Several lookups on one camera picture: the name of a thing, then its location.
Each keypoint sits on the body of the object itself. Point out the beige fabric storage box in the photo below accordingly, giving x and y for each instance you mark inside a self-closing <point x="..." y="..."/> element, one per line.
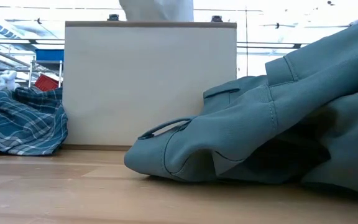
<point x="148" y="87"/>

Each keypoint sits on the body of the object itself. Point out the teal trousers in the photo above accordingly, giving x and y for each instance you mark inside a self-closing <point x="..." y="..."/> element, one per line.
<point x="259" y="130"/>

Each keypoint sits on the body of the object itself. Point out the white garment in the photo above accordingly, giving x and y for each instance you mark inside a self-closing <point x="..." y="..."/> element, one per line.
<point x="157" y="11"/>

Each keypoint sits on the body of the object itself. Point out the blue plaid shirt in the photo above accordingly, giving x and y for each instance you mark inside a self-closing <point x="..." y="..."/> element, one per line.
<point x="23" y="124"/>

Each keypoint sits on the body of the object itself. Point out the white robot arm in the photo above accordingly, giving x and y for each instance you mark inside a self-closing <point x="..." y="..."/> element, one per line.
<point x="7" y="79"/>

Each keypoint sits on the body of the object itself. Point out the thin vertical pole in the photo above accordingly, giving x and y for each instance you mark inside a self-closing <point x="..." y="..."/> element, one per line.
<point x="246" y="46"/>

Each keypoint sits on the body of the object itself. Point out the metal shelf rack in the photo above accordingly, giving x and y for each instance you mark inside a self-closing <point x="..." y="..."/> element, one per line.
<point x="61" y="74"/>

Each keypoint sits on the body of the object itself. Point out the red plastic bin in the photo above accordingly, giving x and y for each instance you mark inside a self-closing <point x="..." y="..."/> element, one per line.
<point x="46" y="83"/>

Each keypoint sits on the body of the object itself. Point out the blue plastic bin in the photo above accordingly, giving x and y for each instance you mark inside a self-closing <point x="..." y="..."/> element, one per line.
<point x="50" y="55"/>

